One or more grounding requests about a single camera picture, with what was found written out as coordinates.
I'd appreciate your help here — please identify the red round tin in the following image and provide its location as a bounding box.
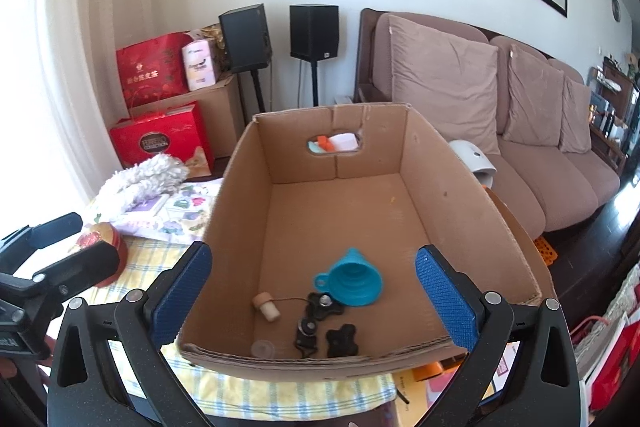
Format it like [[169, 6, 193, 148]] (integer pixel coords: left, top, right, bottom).
[[75, 222, 128, 289]]

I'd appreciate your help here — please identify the white woven bag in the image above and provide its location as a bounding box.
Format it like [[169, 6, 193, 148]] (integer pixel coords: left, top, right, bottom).
[[570, 264, 640, 383]]

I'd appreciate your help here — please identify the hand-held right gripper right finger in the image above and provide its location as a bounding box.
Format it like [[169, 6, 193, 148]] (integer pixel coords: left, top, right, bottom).
[[415, 244, 586, 427]]

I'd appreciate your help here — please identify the cork stopper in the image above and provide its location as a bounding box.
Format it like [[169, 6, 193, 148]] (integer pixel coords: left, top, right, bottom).
[[252, 292, 282, 322]]

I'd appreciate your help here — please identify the dark star-shaped knob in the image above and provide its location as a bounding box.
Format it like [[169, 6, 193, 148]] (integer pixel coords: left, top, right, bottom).
[[325, 327, 362, 358]]

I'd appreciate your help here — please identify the orange plastic grid basket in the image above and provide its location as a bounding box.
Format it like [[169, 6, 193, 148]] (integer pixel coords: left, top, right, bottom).
[[534, 234, 558, 267]]

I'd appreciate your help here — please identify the dark wooden shelf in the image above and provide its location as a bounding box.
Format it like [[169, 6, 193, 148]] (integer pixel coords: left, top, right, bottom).
[[585, 54, 640, 178]]

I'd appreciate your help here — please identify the wet wipes pack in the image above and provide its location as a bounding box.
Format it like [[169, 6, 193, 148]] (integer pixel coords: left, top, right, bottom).
[[122, 194, 173, 215]]

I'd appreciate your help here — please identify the black speaker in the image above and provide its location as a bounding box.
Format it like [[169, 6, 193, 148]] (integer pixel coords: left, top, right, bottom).
[[218, 3, 273, 74], [289, 4, 340, 62]]

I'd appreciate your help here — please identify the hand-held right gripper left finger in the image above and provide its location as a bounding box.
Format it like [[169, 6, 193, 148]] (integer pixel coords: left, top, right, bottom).
[[47, 241, 213, 427]]

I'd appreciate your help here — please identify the blue collapsible funnel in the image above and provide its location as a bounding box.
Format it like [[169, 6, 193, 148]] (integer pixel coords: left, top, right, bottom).
[[313, 248, 385, 308]]

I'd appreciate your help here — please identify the gold foil wrapping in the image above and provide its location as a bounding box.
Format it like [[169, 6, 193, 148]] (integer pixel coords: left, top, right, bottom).
[[200, 23, 226, 58]]

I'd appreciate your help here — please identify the red shopping bag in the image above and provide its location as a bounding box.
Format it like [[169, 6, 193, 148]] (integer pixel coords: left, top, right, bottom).
[[585, 317, 640, 413]]

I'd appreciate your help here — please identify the white pink packet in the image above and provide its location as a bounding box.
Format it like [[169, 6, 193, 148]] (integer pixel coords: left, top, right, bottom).
[[181, 39, 222, 92]]

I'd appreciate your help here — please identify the red gift box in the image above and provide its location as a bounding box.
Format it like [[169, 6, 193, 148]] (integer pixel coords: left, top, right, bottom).
[[109, 102, 216, 172]]

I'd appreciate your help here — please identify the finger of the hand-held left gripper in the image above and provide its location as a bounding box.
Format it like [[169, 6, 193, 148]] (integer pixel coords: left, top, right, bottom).
[[30, 239, 121, 308], [0, 213, 83, 275]]

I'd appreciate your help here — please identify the small black tool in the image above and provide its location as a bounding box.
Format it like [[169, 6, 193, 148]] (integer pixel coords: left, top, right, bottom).
[[306, 291, 348, 320]]

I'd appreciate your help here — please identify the large beige cushion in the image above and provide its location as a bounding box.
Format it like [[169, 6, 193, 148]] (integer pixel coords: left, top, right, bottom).
[[387, 14, 501, 155]]

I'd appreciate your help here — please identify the small beige cushion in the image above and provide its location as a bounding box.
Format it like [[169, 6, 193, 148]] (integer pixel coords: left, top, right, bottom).
[[559, 76, 593, 154]]

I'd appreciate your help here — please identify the black round keychain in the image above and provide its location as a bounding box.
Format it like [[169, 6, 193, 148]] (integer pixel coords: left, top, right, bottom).
[[292, 317, 321, 356]]

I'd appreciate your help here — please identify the brown cardboard box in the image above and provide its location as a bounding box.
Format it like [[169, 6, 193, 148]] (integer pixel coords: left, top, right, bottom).
[[177, 103, 557, 380]]

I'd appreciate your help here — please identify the medium beige cushion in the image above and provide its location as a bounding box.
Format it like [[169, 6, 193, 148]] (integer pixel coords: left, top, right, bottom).
[[501, 43, 566, 148]]

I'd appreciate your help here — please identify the brown sofa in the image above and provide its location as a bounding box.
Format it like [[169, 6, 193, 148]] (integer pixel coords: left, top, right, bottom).
[[357, 8, 623, 235]]

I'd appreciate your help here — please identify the red gift bag gold print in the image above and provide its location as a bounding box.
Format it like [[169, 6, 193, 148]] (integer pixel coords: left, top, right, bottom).
[[116, 33, 193, 108]]

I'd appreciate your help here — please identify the white fluffy duster head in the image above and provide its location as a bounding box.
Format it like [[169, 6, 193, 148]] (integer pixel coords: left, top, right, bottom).
[[95, 153, 191, 210]]

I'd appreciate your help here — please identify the printed plastic bag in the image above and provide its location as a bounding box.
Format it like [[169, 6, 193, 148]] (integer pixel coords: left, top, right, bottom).
[[107, 179, 223, 244]]

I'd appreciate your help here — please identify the large brown carton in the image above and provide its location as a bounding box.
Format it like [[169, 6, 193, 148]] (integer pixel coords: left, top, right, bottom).
[[130, 74, 246, 160]]

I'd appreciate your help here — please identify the white curtain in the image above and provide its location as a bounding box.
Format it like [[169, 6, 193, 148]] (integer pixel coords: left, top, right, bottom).
[[0, 0, 166, 218]]

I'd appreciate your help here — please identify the yellow checked tablecloth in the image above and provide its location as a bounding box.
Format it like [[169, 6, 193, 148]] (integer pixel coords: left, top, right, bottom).
[[82, 202, 401, 418]]

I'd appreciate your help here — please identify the white rounded appliance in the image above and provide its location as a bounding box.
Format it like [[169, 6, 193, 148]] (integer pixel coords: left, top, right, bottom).
[[447, 139, 497, 190]]

